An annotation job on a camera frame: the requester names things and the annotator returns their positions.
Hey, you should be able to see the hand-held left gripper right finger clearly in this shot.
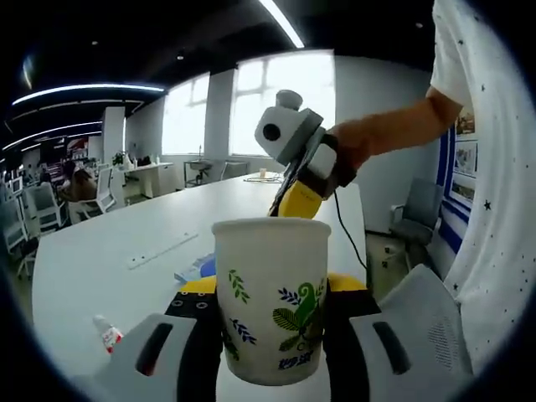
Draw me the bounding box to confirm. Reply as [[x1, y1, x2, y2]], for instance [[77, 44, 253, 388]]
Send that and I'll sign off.
[[324, 271, 477, 402]]

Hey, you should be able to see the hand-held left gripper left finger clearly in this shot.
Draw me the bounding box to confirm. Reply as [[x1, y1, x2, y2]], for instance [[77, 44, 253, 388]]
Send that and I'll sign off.
[[70, 279, 223, 402]]

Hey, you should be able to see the clear plastic bottle red label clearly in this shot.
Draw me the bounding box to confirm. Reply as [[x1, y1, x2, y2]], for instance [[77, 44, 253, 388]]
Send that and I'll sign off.
[[92, 314, 125, 355]]

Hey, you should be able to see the leaf print paper cup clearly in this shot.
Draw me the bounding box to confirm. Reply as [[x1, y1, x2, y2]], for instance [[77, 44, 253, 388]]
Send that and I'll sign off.
[[211, 216, 332, 384]]

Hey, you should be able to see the blue sponge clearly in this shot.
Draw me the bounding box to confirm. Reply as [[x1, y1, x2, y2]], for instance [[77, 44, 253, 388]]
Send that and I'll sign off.
[[173, 252, 217, 285]]

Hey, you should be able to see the person's right hand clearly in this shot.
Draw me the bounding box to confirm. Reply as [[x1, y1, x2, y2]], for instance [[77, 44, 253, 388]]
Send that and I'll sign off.
[[325, 120, 374, 188]]

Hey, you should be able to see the wide window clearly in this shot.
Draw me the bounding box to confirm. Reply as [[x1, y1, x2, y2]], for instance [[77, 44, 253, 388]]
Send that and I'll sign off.
[[229, 49, 337, 159]]

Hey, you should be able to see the white mesh chair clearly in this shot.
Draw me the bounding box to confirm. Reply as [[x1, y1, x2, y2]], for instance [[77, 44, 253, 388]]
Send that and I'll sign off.
[[376, 263, 475, 377]]

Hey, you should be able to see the narrow window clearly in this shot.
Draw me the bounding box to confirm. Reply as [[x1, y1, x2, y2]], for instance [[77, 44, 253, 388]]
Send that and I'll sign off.
[[161, 70, 211, 157]]

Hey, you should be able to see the ceiling light strip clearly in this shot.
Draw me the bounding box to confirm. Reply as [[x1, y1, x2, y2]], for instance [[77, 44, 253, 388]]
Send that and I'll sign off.
[[258, 0, 306, 49], [11, 82, 165, 106]]

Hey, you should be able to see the grey office chair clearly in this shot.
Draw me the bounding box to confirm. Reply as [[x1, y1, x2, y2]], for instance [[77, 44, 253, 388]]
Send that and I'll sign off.
[[388, 175, 446, 270]]

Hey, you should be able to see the white desk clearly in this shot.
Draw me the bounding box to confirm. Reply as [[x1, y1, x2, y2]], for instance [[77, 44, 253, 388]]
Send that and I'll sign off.
[[123, 162, 175, 198]]

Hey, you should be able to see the white office chair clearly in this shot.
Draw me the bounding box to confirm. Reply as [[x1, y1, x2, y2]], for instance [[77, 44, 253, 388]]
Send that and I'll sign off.
[[81, 167, 117, 215], [28, 183, 64, 235]]

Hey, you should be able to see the white star print shirt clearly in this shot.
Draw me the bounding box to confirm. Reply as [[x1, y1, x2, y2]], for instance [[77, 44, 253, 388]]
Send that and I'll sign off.
[[430, 0, 536, 378]]

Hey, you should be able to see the white cable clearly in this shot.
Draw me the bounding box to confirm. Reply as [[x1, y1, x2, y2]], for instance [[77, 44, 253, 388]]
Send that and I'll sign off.
[[244, 167, 286, 184]]

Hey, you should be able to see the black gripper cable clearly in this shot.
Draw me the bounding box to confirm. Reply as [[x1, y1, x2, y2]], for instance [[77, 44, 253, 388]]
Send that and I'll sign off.
[[332, 189, 370, 270]]

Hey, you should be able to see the blue framed wall poster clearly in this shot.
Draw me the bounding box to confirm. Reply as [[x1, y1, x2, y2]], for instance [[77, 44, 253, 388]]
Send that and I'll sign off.
[[435, 104, 479, 257]]

